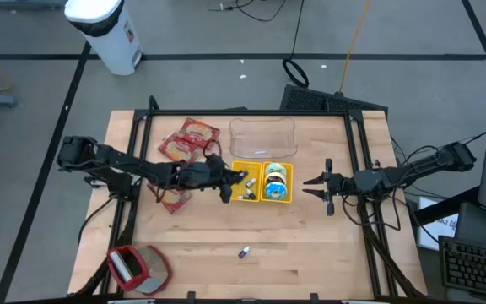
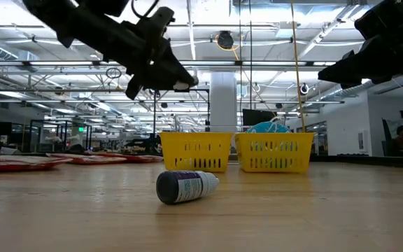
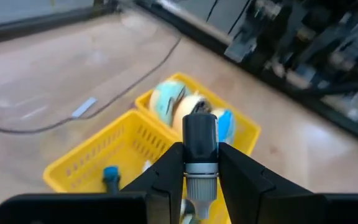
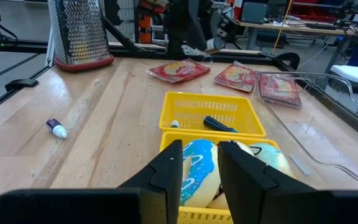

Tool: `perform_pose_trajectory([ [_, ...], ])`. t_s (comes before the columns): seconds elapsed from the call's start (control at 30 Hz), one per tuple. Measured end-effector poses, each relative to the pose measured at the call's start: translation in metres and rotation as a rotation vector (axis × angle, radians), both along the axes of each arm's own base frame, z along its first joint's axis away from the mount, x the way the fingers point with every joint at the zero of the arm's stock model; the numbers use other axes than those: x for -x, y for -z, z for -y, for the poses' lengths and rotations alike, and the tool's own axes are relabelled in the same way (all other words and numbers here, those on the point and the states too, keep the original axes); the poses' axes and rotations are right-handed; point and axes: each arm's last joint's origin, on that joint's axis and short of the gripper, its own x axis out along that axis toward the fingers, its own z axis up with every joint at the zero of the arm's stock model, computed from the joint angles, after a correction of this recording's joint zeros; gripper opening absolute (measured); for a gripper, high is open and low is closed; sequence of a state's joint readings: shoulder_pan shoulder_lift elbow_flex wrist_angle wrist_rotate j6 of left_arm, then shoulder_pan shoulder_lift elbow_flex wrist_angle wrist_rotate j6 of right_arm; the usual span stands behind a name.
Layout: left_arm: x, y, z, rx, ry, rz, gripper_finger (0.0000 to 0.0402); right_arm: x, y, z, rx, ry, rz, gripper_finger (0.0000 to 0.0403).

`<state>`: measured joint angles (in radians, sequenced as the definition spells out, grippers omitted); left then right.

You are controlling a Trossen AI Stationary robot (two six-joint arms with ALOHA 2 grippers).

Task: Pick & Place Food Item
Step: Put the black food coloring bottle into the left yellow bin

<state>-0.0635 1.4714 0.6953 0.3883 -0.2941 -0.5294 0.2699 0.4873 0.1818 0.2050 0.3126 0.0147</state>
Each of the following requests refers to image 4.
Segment blue bottle with blue cap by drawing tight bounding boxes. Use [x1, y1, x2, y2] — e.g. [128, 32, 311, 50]
[203, 115, 239, 134]

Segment wooden workbench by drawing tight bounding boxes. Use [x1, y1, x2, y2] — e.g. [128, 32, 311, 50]
[230, 17, 358, 63]

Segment metal rack with red bins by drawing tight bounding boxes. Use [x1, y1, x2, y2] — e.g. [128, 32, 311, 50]
[287, 0, 338, 24]

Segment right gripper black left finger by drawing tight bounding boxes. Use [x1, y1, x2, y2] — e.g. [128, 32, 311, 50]
[0, 139, 183, 224]

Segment blue frosted toy donut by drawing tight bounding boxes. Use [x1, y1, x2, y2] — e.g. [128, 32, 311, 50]
[180, 138, 222, 208]

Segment clear plastic container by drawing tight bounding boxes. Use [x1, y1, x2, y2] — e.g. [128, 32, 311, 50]
[253, 70, 358, 190]

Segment chocolate frosted toy donut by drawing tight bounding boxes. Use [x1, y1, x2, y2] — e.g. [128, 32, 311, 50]
[206, 139, 256, 210]

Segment shelf with orange bins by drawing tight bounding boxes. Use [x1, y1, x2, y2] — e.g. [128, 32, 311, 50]
[134, 0, 167, 44]

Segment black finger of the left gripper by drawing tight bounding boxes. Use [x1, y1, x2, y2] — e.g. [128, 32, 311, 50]
[211, 11, 226, 40]
[187, 0, 210, 51]

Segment yellow pole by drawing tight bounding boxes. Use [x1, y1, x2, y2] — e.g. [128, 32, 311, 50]
[272, 0, 293, 54]

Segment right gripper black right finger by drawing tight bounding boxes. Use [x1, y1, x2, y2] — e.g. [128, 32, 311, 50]
[218, 141, 358, 224]

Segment grey equipment box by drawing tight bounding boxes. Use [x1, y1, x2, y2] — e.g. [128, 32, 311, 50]
[240, 1, 269, 24]

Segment white padded seat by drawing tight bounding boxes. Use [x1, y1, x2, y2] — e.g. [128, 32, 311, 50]
[330, 64, 358, 94]

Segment purple bottle with white cap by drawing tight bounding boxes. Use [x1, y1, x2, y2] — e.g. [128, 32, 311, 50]
[45, 118, 68, 139]

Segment light teal frosted toy donut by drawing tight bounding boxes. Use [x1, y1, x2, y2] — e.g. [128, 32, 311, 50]
[249, 142, 295, 178]

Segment black table clamp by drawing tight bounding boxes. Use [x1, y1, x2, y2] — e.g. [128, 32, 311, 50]
[259, 52, 301, 72]
[4, 78, 39, 92]

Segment red popcorn packet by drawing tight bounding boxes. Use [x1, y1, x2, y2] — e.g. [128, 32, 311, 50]
[146, 58, 211, 84]
[213, 60, 259, 93]
[257, 73, 303, 109]

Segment metal box grater red base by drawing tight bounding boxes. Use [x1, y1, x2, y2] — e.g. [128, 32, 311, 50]
[47, 0, 115, 73]

